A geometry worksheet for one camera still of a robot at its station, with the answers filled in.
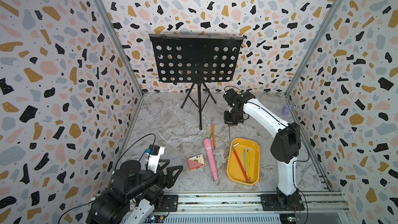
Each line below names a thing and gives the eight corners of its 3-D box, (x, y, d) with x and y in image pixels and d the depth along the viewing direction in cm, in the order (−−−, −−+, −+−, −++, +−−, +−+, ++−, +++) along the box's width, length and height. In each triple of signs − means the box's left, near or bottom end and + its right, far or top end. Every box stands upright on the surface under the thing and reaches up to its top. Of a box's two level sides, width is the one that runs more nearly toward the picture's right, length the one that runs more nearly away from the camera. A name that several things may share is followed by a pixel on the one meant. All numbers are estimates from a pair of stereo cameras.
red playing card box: (190, 171, 86) (189, 169, 84) (186, 160, 90) (186, 158, 88) (206, 164, 88) (206, 163, 87) (202, 154, 92) (202, 152, 91)
